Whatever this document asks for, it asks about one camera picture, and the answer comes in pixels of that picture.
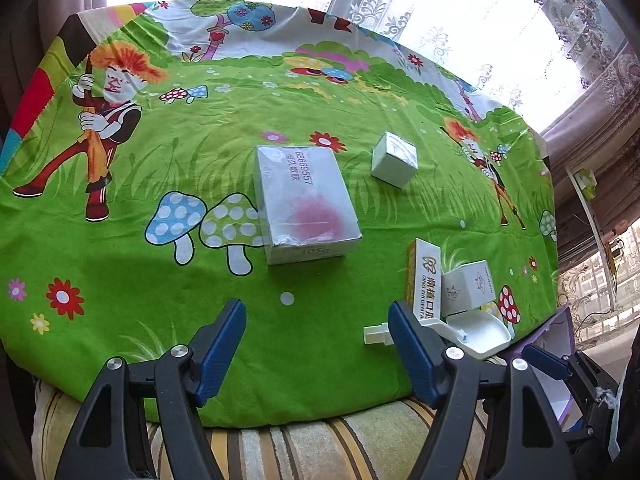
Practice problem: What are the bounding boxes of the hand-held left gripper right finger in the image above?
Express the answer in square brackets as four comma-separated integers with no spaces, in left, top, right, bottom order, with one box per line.
[388,300,567,480]

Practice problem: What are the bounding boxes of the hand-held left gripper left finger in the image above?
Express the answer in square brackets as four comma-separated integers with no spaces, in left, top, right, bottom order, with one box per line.
[54,299,247,480]

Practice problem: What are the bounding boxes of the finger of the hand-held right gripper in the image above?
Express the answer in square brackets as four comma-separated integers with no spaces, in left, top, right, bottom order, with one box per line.
[522,345,603,403]
[572,350,618,396]

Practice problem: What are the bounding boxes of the purple box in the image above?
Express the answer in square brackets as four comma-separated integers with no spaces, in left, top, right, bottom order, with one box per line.
[504,306,577,421]

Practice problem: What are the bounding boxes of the white plastic scoop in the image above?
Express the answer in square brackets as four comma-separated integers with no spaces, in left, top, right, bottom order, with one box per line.
[421,309,514,362]

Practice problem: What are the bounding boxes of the person's right forearm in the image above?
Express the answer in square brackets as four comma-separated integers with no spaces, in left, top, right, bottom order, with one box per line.
[600,330,640,466]

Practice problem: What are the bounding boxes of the small white plastic piece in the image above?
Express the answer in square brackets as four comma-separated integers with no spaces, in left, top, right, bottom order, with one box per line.
[363,323,396,346]

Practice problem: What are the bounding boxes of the green cartoon printed blanket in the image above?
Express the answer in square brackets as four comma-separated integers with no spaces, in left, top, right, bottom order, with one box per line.
[0,0,561,429]

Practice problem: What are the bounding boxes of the white and gold box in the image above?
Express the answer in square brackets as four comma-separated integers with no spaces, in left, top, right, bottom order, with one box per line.
[405,238,444,322]

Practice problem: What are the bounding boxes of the small white open carton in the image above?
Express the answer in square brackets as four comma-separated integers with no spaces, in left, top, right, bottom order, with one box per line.
[442,260,494,317]

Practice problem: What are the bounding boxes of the striped sofa cushion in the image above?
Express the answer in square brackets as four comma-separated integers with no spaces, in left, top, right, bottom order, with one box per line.
[32,355,508,480]

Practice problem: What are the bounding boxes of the large white box pink print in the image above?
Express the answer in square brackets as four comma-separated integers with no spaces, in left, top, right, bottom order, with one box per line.
[254,144,363,266]

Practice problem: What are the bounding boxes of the yellow green packet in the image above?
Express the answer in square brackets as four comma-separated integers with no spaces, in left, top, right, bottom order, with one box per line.
[572,169,599,204]

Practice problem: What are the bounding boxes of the small white cube box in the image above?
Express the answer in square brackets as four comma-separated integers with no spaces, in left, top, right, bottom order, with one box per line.
[370,131,419,190]

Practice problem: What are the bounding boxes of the brown patterned curtain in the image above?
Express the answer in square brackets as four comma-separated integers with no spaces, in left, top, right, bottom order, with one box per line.
[539,45,640,261]

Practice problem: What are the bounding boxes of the white lace curtain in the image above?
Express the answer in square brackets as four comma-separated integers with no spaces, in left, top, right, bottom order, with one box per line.
[105,0,640,137]

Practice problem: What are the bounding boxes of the white metal rail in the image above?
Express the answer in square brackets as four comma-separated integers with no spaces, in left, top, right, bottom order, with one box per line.
[565,167,617,282]

